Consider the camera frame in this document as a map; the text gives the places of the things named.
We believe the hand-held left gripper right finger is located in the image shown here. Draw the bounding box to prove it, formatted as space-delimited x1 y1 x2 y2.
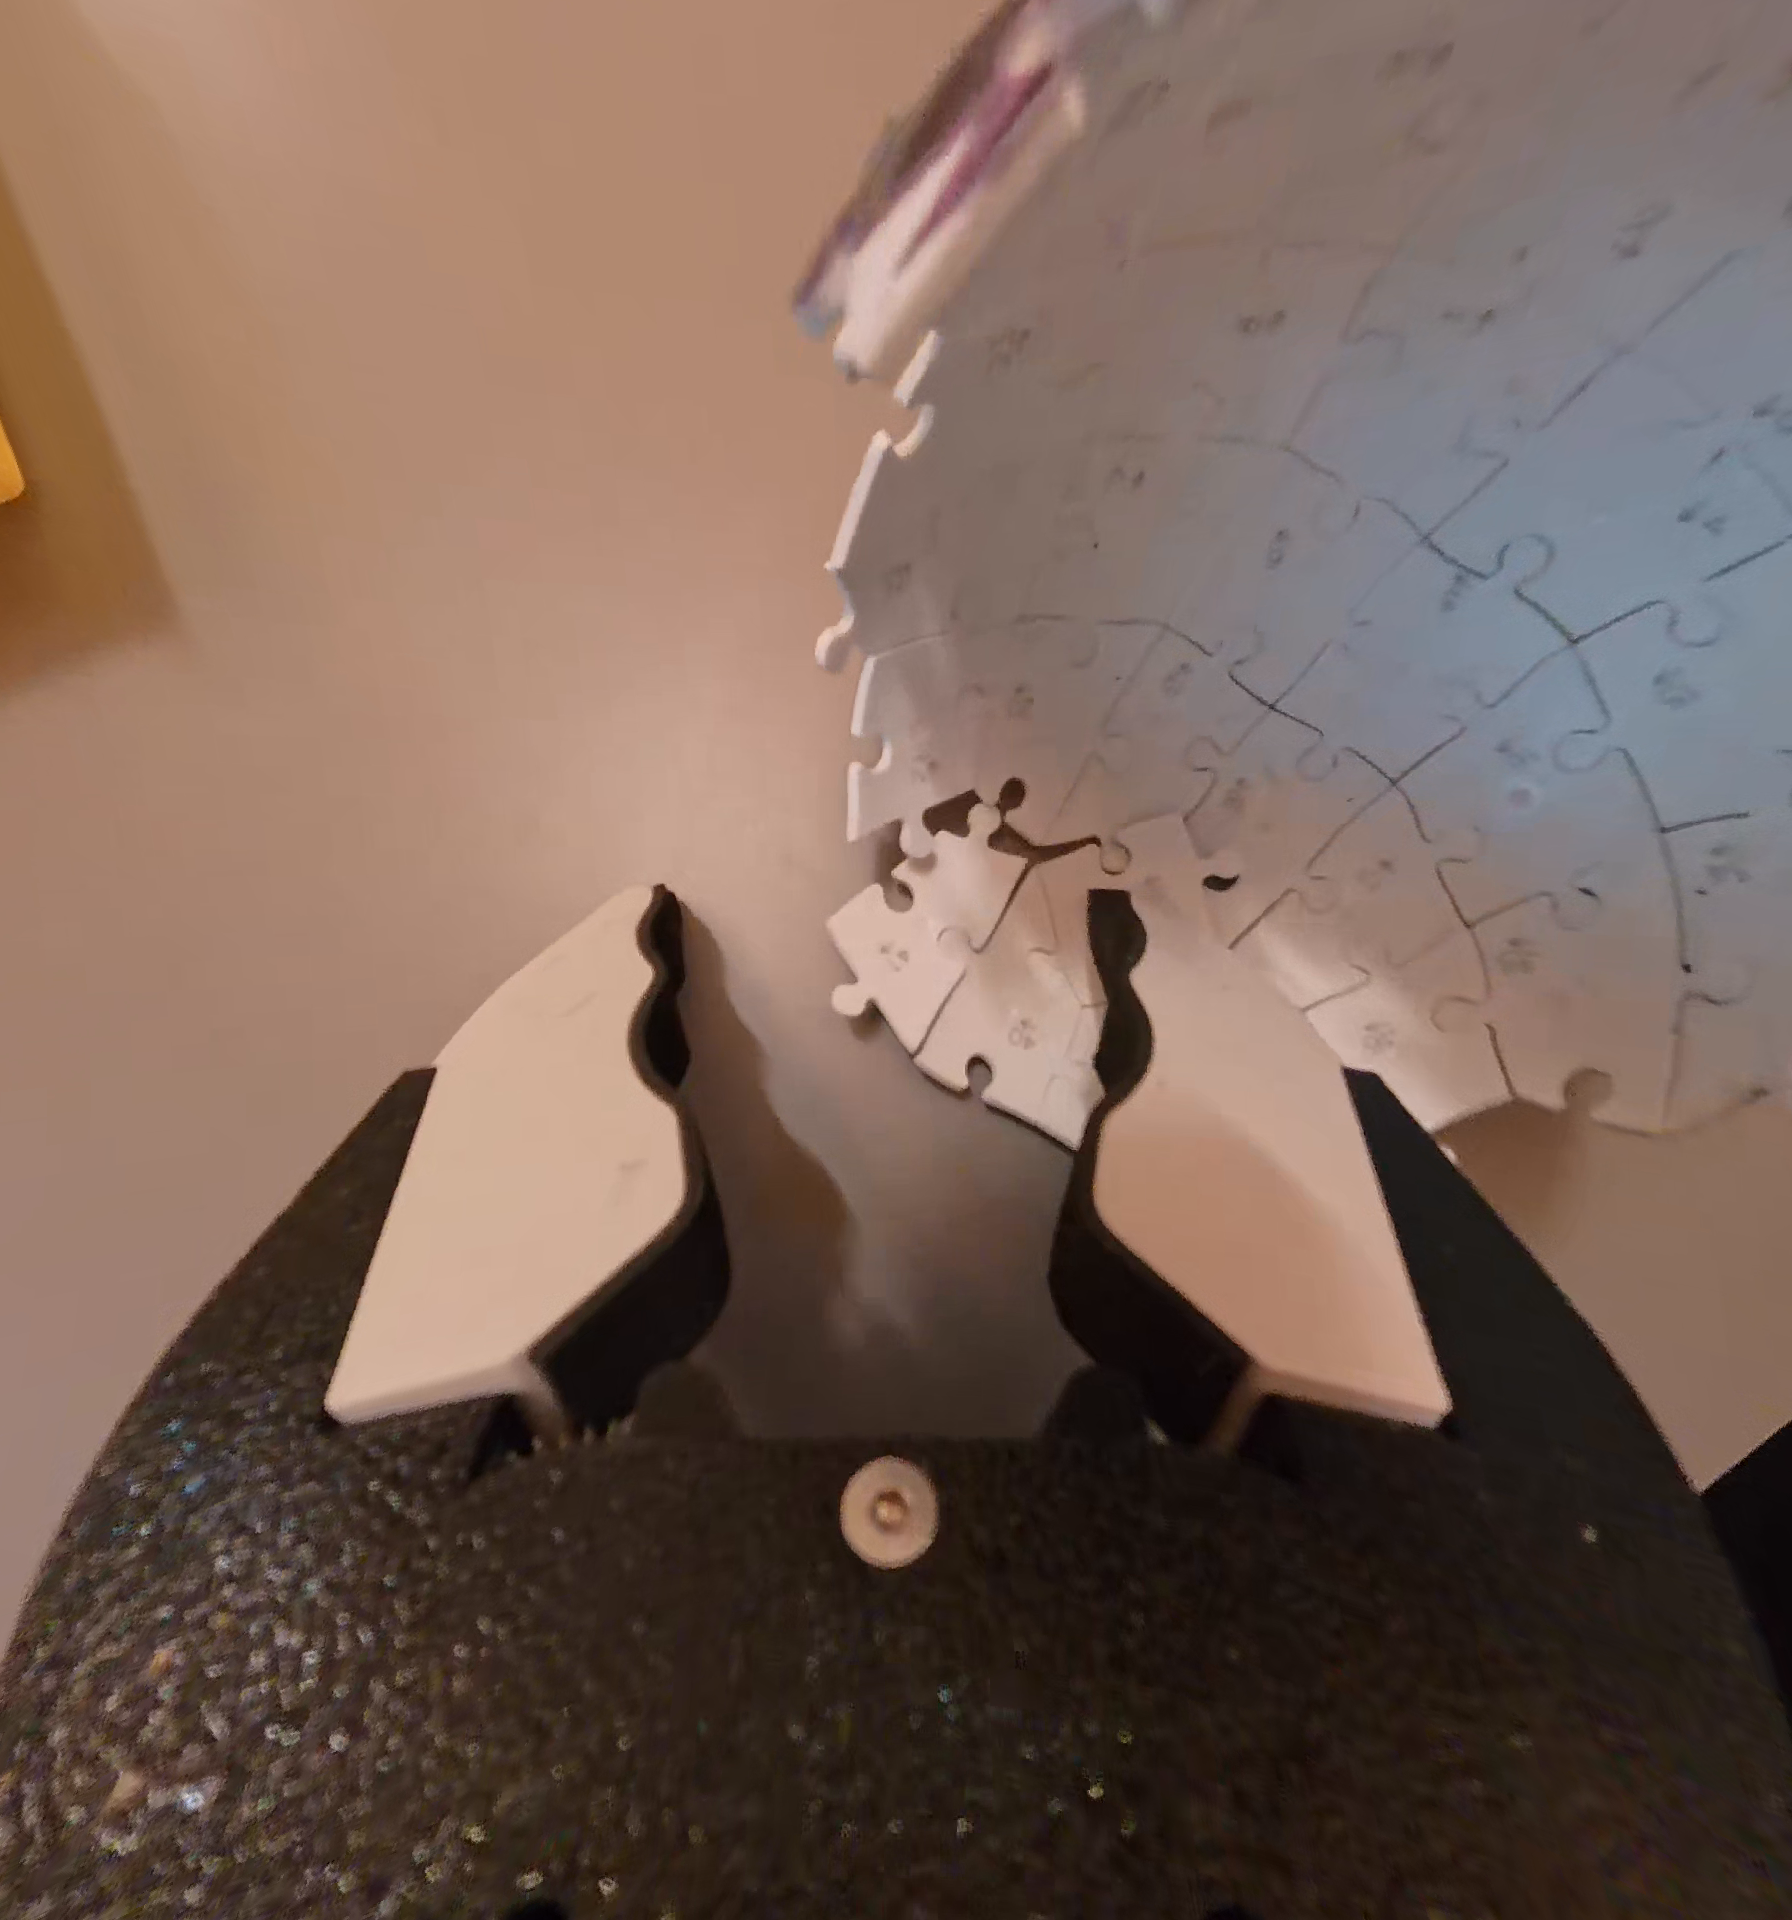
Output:
1047 887 1453 1457

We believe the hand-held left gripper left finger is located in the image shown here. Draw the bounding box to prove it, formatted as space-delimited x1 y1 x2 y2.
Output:
324 883 733 1430

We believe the white puzzle ball shell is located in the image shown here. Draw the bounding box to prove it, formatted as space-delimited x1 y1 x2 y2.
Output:
788 0 1792 1153

